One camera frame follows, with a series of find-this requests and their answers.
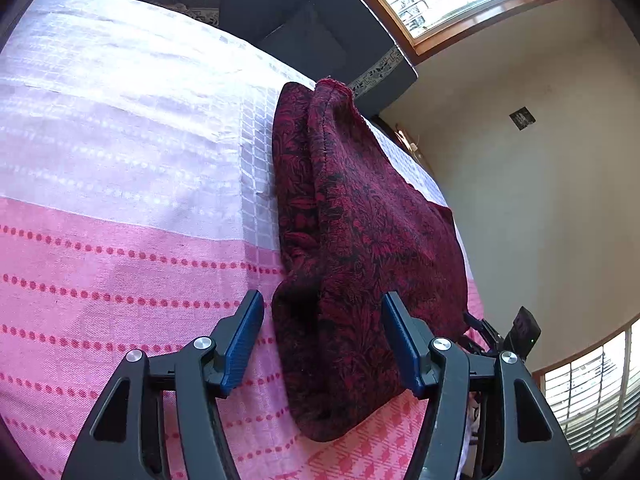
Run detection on dark red floral sweater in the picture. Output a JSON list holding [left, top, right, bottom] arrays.
[[272, 79, 468, 442]]

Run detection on pink white checkered bedspread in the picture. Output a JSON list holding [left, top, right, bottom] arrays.
[[0, 0, 486, 480]]

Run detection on blue grey square cushion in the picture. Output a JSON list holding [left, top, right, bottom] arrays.
[[258, 2, 347, 80]]

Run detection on blue grey padded headboard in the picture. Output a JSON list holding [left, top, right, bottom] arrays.
[[142, 0, 418, 117]]

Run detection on dark wall switch plate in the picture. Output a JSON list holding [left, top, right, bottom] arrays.
[[509, 106, 536, 131]]

